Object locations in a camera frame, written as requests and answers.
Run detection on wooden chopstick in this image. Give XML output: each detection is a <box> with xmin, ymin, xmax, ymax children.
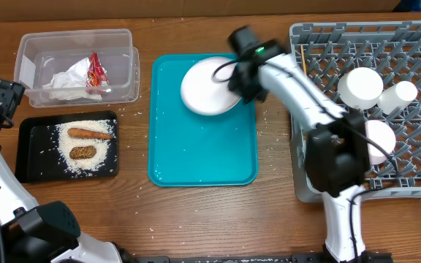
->
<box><xmin>300</xmin><ymin>45</ymin><xmax>308</xmax><ymax>77</ymax></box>

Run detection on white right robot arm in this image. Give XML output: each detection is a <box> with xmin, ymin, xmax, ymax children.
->
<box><xmin>227</xmin><ymin>26</ymin><xmax>392</xmax><ymax>262</ymax></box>

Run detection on clear plastic bin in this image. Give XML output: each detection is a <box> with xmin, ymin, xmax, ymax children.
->
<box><xmin>14</xmin><ymin>28</ymin><xmax>140</xmax><ymax>108</ymax></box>

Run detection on white cup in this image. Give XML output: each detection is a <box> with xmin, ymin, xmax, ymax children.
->
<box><xmin>377</xmin><ymin>81</ymin><xmax>418</xmax><ymax>115</ymax></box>

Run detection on white plate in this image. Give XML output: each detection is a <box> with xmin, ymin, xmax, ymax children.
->
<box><xmin>181</xmin><ymin>56</ymin><xmax>241</xmax><ymax>115</ymax></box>

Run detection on pink white bowl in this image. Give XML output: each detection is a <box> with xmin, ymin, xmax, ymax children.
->
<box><xmin>365</xmin><ymin>120</ymin><xmax>396</xmax><ymax>165</ymax></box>

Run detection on orange carrot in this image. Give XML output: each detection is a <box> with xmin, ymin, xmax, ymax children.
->
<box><xmin>67</xmin><ymin>128</ymin><xmax>115</xmax><ymax>140</ymax></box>

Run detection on white rice pile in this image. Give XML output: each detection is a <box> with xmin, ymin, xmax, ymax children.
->
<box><xmin>55</xmin><ymin>120</ymin><xmax>115</xmax><ymax>176</ymax></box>

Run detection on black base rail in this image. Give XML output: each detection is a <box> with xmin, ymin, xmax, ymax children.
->
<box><xmin>133</xmin><ymin>251</ymin><xmax>394</xmax><ymax>263</ymax></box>

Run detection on grey dishwasher rack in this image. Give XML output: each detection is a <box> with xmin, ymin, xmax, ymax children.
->
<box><xmin>287</xmin><ymin>21</ymin><xmax>421</xmax><ymax>199</ymax></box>

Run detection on black bin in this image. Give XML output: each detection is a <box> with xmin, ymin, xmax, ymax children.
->
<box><xmin>15</xmin><ymin>111</ymin><xmax>118</xmax><ymax>183</ymax></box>

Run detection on red silver snack wrapper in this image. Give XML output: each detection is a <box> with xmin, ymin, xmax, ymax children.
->
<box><xmin>86</xmin><ymin>53</ymin><xmax>109</xmax><ymax>87</ymax></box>

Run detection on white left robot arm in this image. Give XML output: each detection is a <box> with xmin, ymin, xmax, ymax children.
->
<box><xmin>0</xmin><ymin>79</ymin><xmax>135</xmax><ymax>263</ymax></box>

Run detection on white napkin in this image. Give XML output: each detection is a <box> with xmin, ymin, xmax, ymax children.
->
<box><xmin>43</xmin><ymin>58</ymin><xmax>102</xmax><ymax>101</ymax></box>

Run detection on teal plastic tray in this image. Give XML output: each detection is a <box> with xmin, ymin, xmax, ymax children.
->
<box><xmin>148</xmin><ymin>53</ymin><xmax>259</xmax><ymax>187</ymax></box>

